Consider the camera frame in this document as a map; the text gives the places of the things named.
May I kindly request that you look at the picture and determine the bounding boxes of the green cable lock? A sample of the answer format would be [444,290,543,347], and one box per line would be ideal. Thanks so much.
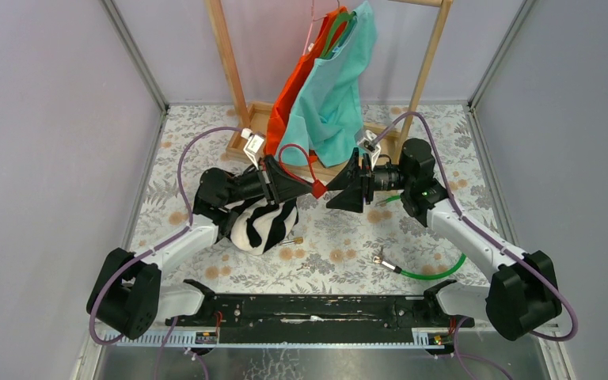
[370,195,471,281]

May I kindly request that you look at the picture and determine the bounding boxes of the red cable lock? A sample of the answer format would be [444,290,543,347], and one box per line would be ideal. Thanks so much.
[277,143,328,200]

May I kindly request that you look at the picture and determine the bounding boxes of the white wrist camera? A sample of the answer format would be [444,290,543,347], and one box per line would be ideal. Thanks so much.
[355,129,381,162]
[240,128,265,169]

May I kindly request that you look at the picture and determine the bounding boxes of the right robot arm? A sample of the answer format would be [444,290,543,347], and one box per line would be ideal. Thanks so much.
[326,138,564,340]

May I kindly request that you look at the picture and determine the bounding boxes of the black white striped plush cloth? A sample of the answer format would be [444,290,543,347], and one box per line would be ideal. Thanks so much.
[199,167,299,256]

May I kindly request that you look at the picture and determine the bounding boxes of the teal shirt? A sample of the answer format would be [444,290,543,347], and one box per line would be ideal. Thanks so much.
[276,1,377,167]

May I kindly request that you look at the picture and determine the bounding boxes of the orange shirt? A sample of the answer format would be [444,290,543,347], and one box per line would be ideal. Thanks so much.
[264,10,334,157]

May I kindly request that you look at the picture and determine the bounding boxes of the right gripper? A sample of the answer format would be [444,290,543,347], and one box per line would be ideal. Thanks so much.
[325,148,412,214]

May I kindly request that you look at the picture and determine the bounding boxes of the wooden clothes rack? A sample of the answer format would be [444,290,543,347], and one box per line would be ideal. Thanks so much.
[205,1,453,159]

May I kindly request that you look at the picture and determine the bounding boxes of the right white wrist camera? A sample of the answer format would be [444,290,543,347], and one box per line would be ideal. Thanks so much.
[355,129,381,162]

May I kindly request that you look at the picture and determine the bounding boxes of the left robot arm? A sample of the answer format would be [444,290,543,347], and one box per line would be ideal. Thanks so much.
[86,155,326,344]

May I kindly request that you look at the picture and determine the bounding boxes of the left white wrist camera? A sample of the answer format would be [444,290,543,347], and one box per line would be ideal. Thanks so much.
[240,128,265,169]

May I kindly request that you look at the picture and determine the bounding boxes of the pink clothes hanger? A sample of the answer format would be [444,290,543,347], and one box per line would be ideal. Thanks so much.
[302,1,348,58]

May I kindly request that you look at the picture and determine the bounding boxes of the white slotted cable duct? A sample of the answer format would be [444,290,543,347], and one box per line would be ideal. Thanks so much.
[115,327,460,350]

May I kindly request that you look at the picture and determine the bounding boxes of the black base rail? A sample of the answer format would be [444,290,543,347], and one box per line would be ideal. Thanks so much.
[165,280,474,336]

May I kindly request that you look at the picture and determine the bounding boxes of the brass padlock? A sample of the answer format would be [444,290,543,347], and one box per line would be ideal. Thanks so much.
[279,237,303,246]

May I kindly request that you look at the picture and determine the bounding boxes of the green clothes hanger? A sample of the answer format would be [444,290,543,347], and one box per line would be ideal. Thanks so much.
[318,10,356,59]

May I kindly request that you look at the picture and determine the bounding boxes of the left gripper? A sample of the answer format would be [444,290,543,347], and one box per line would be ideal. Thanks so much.
[221,153,312,207]

